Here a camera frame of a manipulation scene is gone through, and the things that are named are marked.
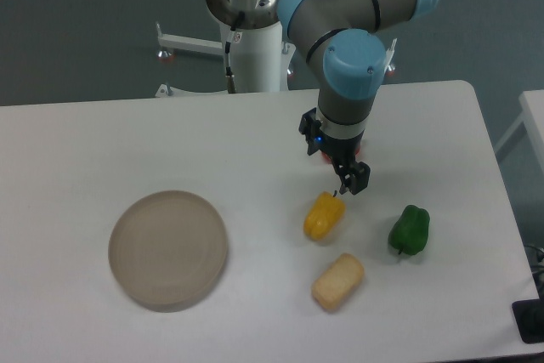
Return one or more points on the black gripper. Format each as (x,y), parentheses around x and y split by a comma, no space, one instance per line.
(354,176)

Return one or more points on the yellow pepper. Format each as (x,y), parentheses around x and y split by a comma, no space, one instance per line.
(323,216)

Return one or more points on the round beige plate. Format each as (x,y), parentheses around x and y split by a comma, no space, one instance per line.
(168,250)

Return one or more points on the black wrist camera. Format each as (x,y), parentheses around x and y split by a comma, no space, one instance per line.
(309,127)

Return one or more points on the bread slice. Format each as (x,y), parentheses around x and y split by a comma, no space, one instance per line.
(336,283)

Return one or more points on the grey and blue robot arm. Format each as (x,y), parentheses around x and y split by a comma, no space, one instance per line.
(338,41)

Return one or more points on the green pepper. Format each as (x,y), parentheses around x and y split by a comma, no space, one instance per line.
(410,232)

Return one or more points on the white side table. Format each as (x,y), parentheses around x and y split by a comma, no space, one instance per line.
(528,123)

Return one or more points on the black device at table edge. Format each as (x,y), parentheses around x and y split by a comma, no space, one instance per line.
(528,315)

